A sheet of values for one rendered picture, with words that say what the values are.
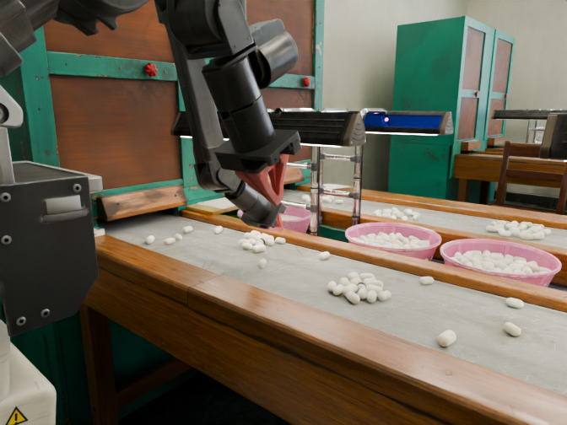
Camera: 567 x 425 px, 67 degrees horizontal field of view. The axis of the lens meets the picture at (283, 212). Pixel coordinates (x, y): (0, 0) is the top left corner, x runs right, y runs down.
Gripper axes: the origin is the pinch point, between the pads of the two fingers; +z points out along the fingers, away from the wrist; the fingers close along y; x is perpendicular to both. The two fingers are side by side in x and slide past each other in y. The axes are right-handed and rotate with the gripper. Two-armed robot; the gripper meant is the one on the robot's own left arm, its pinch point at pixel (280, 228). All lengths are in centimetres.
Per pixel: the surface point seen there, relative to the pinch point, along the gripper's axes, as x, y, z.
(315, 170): -20.9, 1.9, 6.1
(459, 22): -241, 49, 153
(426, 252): -10.3, -27.8, 25.8
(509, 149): -156, 2, 192
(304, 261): 5.1, -5.4, 7.5
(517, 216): -44, -38, 67
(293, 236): -2.9, 5.5, 13.2
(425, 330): 14.6, -42.9, -3.3
